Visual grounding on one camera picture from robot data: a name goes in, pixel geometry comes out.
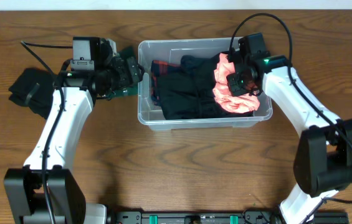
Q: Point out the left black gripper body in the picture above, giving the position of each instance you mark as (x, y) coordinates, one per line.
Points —
(115, 77)

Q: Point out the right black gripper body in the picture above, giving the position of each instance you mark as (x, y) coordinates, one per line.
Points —
(240, 84)

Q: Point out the dark green cloth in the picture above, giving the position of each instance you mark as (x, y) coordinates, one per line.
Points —
(131, 90)

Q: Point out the pink salmon garment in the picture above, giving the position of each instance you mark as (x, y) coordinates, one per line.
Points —
(222, 94)

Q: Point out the red navy plaid shirt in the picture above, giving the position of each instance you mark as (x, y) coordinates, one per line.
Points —
(158, 69)

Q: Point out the clear plastic storage bin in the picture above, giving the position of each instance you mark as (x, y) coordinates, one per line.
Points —
(171, 51)

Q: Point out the large black garment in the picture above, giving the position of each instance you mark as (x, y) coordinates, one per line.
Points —
(184, 96)

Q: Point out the black garment with band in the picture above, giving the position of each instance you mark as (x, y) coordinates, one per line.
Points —
(189, 63)

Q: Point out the black cloth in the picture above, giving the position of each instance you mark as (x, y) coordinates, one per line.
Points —
(33, 89)

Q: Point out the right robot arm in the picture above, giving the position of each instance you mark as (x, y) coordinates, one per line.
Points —
(323, 162)

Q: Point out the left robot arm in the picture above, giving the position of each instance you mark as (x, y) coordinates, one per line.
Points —
(44, 189)

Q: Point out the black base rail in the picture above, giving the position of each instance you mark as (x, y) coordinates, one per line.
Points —
(246, 217)

